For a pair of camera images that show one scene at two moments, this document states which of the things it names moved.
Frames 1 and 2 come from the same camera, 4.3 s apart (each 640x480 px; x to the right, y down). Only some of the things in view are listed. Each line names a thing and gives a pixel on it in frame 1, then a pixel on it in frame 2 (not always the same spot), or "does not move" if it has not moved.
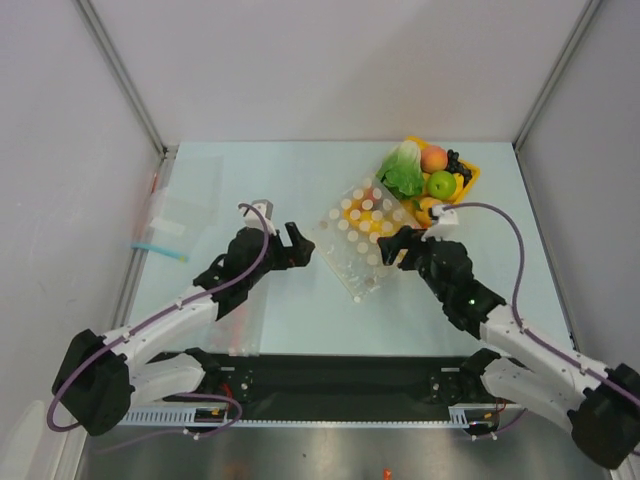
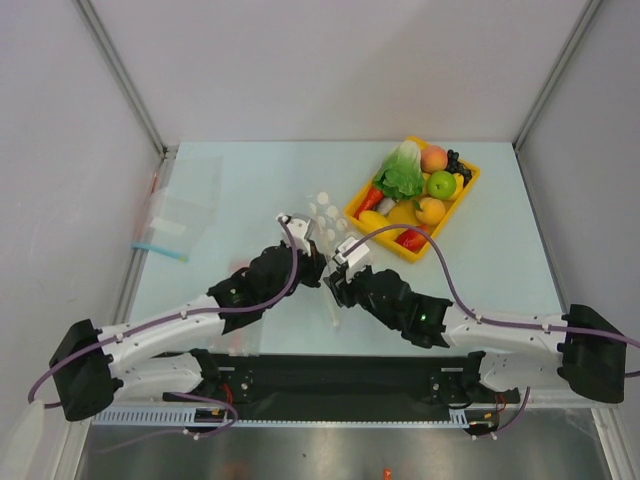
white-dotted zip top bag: x=350 y=231 → x=330 y=227
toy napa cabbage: x=401 y=173 does not move
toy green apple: x=441 y=185 does not move
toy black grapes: x=455 y=166 does not move
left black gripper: x=297 y=255 → x=313 y=270
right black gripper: x=413 y=252 → x=343 y=288
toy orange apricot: x=422 y=214 does not move
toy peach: x=433 y=158 does not move
